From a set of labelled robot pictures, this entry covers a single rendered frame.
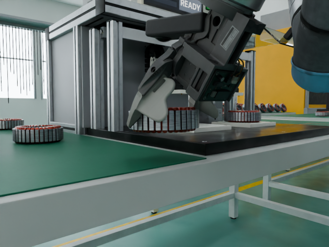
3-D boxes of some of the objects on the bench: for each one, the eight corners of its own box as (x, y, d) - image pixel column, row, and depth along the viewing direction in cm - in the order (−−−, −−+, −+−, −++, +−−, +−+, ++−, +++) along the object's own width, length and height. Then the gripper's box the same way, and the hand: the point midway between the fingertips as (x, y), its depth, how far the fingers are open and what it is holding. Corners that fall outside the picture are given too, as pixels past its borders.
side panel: (88, 134, 87) (86, 27, 85) (79, 135, 85) (77, 25, 83) (55, 128, 108) (53, 42, 106) (47, 129, 107) (45, 41, 104)
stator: (268, 122, 94) (268, 110, 93) (244, 123, 88) (245, 111, 87) (242, 120, 103) (242, 110, 103) (219, 121, 97) (219, 110, 97)
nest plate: (275, 125, 95) (275, 121, 94) (250, 128, 85) (250, 123, 85) (237, 123, 106) (237, 120, 106) (211, 125, 96) (211, 121, 96)
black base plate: (337, 133, 92) (338, 126, 92) (205, 156, 50) (205, 143, 50) (221, 125, 127) (221, 120, 127) (86, 135, 86) (86, 127, 86)
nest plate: (231, 129, 79) (231, 125, 79) (194, 133, 69) (194, 128, 69) (192, 126, 90) (192, 122, 90) (155, 129, 80) (155, 124, 80)
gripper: (206, 0, 26) (135, 159, 36) (295, 32, 38) (224, 144, 48) (157, -29, 31) (106, 118, 41) (250, 8, 43) (193, 114, 53)
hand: (161, 120), depth 46 cm, fingers closed on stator, 13 cm apart
